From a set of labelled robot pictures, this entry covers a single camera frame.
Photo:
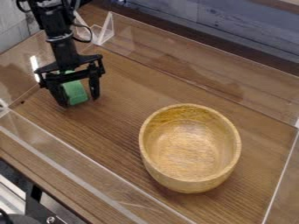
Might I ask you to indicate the green rectangular block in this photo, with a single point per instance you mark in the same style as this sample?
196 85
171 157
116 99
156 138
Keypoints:
72 93

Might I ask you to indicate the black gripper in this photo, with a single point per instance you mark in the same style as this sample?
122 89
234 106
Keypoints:
68 67

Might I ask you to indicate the black metal table bracket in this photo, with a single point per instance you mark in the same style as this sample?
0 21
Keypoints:
36 210

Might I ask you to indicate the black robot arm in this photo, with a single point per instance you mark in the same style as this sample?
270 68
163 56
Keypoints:
55 18

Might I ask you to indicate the clear acrylic front wall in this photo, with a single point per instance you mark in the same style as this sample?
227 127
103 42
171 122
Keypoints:
87 187

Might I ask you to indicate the brown wooden bowl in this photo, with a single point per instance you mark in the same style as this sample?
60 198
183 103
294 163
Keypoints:
190 146

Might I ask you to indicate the clear acrylic corner bracket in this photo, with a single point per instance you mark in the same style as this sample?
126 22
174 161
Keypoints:
98 34

